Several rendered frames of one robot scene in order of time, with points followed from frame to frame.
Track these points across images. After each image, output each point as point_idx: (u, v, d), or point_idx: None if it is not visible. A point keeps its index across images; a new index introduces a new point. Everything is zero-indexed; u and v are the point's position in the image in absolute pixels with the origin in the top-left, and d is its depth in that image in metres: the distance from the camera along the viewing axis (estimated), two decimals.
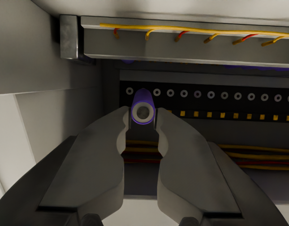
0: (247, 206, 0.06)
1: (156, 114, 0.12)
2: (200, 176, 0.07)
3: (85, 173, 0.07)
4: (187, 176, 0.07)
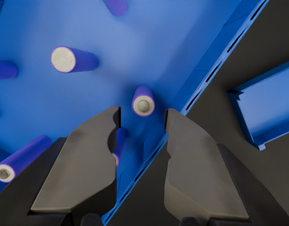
0: (256, 211, 0.06)
1: (166, 115, 0.12)
2: (208, 178, 0.07)
3: (77, 174, 0.07)
4: (195, 177, 0.07)
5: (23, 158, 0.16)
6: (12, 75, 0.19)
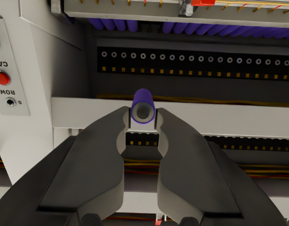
0: (247, 206, 0.06)
1: (156, 114, 0.12)
2: (200, 176, 0.07)
3: (85, 173, 0.07)
4: (187, 176, 0.07)
5: (154, 106, 0.14)
6: None
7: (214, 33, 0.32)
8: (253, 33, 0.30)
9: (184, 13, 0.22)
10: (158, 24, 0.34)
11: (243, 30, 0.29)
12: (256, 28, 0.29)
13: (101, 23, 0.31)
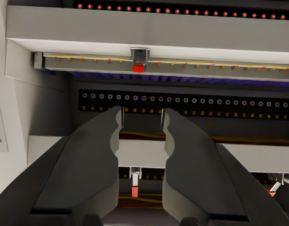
0: (253, 210, 0.06)
1: (164, 114, 0.12)
2: (206, 178, 0.07)
3: (79, 173, 0.07)
4: (193, 177, 0.07)
5: None
6: (127, 78, 0.39)
7: (174, 80, 0.38)
8: (206, 80, 0.37)
9: None
10: None
11: (196, 79, 0.36)
12: (206, 77, 0.35)
13: (79, 72, 0.37)
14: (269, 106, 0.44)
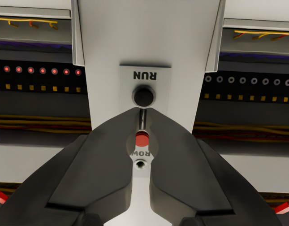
0: (238, 202, 0.06)
1: (145, 114, 0.12)
2: (191, 175, 0.07)
3: (94, 172, 0.07)
4: (179, 176, 0.07)
5: None
6: (276, 58, 0.28)
7: None
8: None
9: None
10: None
11: None
12: None
13: None
14: None
